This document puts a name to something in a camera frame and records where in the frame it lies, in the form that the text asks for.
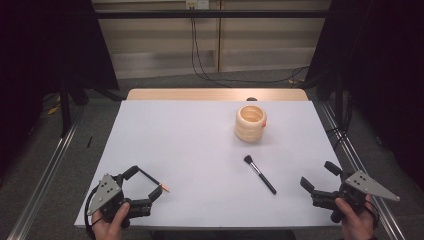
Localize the person's right hand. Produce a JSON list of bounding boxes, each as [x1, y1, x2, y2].
[[334, 194, 378, 240]]

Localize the wooden table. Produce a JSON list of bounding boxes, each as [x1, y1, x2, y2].
[[125, 88, 309, 102]]

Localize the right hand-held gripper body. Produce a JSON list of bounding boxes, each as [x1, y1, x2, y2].
[[311, 169, 401, 224]]

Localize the black curtain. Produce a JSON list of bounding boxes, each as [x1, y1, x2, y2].
[[304, 0, 424, 191], [0, 0, 120, 178]]

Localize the metal floor rail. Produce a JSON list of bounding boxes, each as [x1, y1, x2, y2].
[[319, 101, 407, 240], [6, 104, 86, 240]]

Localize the white wall socket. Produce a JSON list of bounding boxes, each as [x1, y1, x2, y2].
[[185, 0, 210, 10]]

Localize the black wall cable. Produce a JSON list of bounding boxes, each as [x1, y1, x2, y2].
[[190, 8, 232, 89], [193, 18, 310, 84]]

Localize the black makeup brush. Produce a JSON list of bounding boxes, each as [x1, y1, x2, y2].
[[243, 154, 278, 195]]

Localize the right hand-held gripper cable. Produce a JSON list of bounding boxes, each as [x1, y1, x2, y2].
[[363, 199, 382, 229]]

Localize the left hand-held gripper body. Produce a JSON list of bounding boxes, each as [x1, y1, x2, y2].
[[87, 173, 153, 229]]

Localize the black stand post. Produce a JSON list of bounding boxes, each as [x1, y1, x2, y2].
[[59, 74, 73, 137], [334, 71, 345, 131]]

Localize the hand-held gripper cable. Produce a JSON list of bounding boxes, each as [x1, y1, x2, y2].
[[84, 186, 104, 239], [363, 199, 382, 229]]

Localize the person's left hand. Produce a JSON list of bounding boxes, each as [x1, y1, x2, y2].
[[91, 201, 132, 240]]

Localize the left hand-held gripper cable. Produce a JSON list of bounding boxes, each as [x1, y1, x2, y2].
[[84, 186, 104, 239]]

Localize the black horizontal frame bar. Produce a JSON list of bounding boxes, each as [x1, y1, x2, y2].
[[94, 9, 331, 19]]

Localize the cream ribbed holder cup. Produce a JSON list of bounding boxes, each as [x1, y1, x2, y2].
[[234, 105, 268, 144]]

